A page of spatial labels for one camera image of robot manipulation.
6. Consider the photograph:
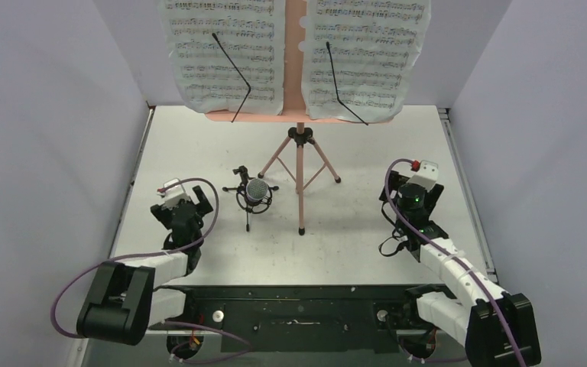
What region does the black microphone shock mount tripod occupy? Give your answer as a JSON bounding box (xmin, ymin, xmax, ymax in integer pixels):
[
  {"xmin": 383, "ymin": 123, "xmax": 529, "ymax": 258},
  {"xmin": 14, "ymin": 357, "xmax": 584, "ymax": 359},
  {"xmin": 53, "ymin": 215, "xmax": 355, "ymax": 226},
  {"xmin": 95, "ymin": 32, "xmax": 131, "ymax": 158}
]
[{"xmin": 222, "ymin": 165, "xmax": 280, "ymax": 232}]

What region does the purple glitter microphone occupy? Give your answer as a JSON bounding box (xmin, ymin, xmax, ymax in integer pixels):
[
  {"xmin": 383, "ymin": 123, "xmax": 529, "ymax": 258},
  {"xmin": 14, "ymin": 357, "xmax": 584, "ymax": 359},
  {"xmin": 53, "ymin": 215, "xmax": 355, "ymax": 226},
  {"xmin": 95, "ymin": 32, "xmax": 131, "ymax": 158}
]
[{"xmin": 245, "ymin": 178, "xmax": 269, "ymax": 205}]

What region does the pink perforated music stand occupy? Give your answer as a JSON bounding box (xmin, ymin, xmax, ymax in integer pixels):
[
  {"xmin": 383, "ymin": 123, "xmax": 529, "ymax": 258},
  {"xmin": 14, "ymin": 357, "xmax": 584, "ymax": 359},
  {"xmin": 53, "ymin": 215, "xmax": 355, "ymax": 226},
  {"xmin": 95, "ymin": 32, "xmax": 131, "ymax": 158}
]
[{"xmin": 203, "ymin": 0, "xmax": 393, "ymax": 236}]

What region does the white sheet music paper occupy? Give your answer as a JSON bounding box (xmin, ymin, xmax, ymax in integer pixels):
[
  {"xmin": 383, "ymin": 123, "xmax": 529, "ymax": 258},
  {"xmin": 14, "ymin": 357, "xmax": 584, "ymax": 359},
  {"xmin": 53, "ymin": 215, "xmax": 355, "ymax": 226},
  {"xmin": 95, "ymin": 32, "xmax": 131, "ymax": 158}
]
[
  {"xmin": 301, "ymin": 0, "xmax": 432, "ymax": 125},
  {"xmin": 157, "ymin": 0, "xmax": 286, "ymax": 115}
]

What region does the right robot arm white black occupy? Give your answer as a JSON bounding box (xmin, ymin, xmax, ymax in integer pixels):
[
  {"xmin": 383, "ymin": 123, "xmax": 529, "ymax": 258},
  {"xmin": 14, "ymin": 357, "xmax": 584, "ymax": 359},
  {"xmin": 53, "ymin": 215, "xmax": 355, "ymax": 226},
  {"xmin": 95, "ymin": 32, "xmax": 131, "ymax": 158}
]
[{"xmin": 379, "ymin": 166, "xmax": 542, "ymax": 366}]

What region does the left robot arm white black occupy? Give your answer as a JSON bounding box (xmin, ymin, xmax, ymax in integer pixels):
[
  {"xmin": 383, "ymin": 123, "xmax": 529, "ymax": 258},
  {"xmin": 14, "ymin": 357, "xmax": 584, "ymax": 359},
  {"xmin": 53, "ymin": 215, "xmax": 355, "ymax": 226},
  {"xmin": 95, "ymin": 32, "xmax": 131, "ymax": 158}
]
[{"xmin": 76, "ymin": 180, "xmax": 215, "ymax": 346}]

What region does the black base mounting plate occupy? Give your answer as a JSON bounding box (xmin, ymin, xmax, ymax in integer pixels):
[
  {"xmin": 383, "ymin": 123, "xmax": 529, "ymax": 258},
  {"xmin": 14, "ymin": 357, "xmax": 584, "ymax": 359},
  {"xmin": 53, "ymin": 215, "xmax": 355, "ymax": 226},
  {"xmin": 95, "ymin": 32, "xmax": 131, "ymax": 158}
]
[{"xmin": 168, "ymin": 284, "xmax": 454, "ymax": 354}]

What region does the left wrist camera silver box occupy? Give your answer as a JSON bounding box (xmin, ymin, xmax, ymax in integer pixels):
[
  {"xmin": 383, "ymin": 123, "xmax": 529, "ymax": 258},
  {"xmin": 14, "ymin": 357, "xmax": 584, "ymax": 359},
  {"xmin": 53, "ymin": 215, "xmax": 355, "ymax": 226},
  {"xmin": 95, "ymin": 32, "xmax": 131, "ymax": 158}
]
[{"xmin": 157, "ymin": 178, "xmax": 192, "ymax": 209}]

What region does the wrist camera silver box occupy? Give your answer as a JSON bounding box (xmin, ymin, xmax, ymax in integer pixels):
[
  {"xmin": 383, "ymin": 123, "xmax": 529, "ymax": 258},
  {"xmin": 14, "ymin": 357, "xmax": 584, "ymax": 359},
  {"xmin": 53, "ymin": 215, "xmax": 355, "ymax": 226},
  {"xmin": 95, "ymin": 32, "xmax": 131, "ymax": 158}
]
[
  {"xmin": 157, "ymin": 178, "xmax": 192, "ymax": 209},
  {"xmin": 407, "ymin": 160, "xmax": 439, "ymax": 191}
]

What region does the right wrist camera silver box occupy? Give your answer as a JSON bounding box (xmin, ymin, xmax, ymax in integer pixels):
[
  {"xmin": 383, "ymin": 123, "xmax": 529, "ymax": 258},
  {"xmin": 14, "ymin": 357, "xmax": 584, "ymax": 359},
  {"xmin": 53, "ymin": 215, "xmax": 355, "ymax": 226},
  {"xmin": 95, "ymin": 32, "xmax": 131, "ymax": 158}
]
[{"xmin": 407, "ymin": 160, "xmax": 439, "ymax": 191}]

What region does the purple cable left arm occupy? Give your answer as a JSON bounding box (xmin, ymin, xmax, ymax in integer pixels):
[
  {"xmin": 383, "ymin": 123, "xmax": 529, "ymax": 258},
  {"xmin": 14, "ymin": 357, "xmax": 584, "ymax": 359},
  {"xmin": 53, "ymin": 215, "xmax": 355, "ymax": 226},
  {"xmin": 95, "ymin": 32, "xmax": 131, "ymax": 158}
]
[{"xmin": 51, "ymin": 177, "xmax": 221, "ymax": 339}]

